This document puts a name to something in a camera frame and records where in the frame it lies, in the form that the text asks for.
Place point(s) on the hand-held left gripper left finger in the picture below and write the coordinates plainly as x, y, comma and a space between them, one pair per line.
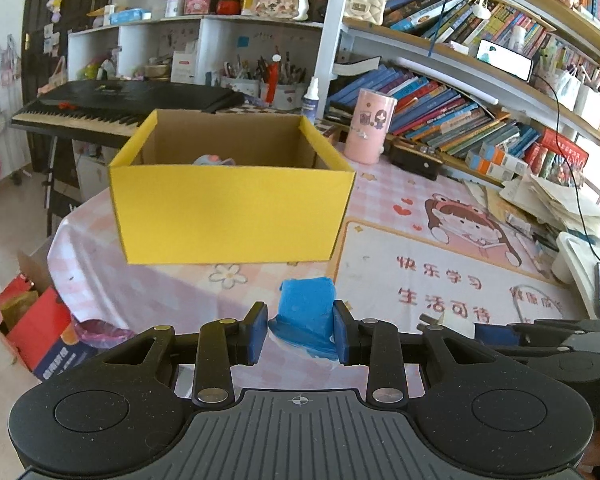
255, 332

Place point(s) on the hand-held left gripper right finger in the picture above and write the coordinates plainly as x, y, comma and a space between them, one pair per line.
342, 335

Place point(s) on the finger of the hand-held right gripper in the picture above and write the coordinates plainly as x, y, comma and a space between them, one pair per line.
490, 334
580, 325

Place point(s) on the blue packet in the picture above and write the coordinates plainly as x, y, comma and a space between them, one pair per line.
305, 305

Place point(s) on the yellow cardboard box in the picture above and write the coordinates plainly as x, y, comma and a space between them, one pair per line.
220, 215

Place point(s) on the pink plush toy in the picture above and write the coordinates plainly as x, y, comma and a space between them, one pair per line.
212, 161

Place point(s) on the pink checked desktop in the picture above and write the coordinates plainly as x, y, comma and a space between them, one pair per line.
180, 300

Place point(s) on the white monitor riser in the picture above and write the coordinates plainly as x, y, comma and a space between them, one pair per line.
572, 260

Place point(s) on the stack of papers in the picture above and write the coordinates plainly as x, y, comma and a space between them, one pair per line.
555, 200

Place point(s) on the purple plastic bag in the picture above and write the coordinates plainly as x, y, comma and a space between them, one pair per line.
100, 332

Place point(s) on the red book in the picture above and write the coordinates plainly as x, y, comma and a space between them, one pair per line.
562, 155

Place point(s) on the orange and white boxes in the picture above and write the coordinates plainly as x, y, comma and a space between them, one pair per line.
495, 160

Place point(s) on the black stapler box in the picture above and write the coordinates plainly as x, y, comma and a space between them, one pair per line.
415, 160

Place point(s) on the wooden chessboard box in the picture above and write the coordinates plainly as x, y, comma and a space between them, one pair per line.
332, 134

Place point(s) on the pink cylindrical container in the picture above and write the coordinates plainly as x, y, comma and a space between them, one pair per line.
367, 130

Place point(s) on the brown cardboard box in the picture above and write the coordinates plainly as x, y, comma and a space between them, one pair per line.
35, 320

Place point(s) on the row of leaning books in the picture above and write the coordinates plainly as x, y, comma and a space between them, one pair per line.
445, 115

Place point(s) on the white paper bags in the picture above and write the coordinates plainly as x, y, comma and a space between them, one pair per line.
575, 97

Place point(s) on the white spray bottle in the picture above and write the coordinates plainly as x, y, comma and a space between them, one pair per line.
309, 102

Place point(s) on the white pen holder with pens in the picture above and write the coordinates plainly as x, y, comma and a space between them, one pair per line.
285, 95

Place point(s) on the red tassel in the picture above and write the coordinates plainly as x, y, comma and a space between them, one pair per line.
271, 80

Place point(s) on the black electronic keyboard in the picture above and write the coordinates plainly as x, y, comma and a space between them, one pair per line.
130, 97

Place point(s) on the white box with red label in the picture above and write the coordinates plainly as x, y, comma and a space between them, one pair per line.
185, 67

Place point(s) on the smartphone on shelf stand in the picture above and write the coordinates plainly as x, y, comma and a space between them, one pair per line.
505, 59

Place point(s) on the white bookshelf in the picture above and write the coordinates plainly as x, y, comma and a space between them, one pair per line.
330, 25

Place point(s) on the shelf of stacked books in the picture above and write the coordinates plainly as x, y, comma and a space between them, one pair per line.
430, 7

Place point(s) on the pink gift box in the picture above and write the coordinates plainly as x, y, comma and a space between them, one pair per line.
198, 2

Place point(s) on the blue tissue pack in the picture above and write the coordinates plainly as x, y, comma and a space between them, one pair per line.
127, 16

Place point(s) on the hanging tote bags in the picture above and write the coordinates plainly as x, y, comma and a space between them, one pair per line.
2, 62

